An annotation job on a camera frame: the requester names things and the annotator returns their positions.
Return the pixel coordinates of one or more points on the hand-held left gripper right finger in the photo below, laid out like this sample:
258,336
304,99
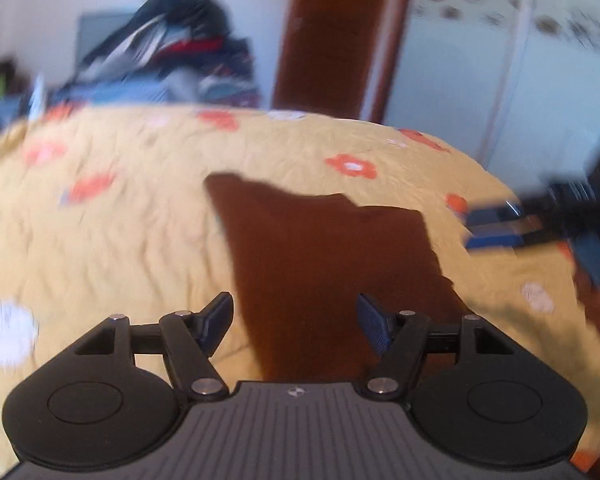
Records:
375,325

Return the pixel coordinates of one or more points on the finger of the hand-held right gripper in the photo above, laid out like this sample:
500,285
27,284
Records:
495,216
497,241

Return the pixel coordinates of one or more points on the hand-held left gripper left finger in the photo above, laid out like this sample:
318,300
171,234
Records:
215,322

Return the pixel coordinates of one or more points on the brown knit sweater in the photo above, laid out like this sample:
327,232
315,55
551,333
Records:
325,270

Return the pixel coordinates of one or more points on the pile of mixed clothes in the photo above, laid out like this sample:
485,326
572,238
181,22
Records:
180,55

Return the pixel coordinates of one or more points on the yellow floral blanket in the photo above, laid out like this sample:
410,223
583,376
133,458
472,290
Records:
110,240

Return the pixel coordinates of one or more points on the white sliding wardrobe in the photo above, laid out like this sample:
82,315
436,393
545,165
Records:
505,75

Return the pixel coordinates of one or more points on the brown wooden door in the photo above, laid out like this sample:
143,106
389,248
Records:
335,40

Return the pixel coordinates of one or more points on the grey flat board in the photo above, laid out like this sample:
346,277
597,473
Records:
102,35

